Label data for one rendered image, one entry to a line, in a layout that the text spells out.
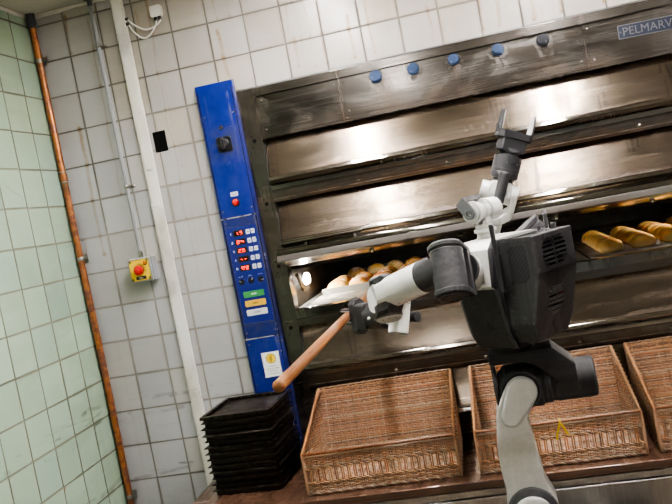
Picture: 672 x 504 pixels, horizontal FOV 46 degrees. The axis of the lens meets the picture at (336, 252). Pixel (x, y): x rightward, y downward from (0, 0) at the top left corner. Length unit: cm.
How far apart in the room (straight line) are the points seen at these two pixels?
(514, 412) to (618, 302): 107
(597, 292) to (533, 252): 115
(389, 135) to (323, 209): 40
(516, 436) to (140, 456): 187
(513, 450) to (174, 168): 183
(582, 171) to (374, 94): 86
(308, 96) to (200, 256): 80
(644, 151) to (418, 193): 86
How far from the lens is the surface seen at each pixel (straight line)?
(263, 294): 327
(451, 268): 206
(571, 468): 280
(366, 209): 319
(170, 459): 361
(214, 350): 341
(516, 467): 237
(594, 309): 322
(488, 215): 228
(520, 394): 227
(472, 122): 316
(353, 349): 326
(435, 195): 316
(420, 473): 285
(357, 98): 323
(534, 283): 212
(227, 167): 329
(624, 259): 322
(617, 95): 321
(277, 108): 329
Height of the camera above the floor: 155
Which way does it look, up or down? 3 degrees down
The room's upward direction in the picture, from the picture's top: 11 degrees counter-clockwise
